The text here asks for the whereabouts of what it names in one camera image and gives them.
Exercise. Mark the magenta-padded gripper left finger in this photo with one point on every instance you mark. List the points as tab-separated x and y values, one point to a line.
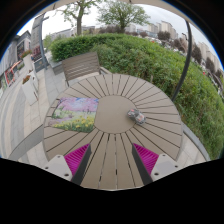
72	166

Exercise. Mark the tall white planter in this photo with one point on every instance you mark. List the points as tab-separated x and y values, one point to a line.
27	59

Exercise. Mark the grey street lamp pole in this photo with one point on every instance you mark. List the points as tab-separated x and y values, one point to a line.
42	19

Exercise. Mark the slatted wooden chair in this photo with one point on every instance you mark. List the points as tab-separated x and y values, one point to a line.
82	65

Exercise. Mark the trimmed green hedge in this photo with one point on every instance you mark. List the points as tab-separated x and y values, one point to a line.
200	106

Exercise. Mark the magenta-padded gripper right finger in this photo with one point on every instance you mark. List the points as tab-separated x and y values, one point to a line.
152	166

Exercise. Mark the floral landscape mouse pad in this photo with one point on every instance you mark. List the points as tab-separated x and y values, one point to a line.
74	114

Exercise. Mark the round slatted wooden table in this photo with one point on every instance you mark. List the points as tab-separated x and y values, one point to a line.
111	164

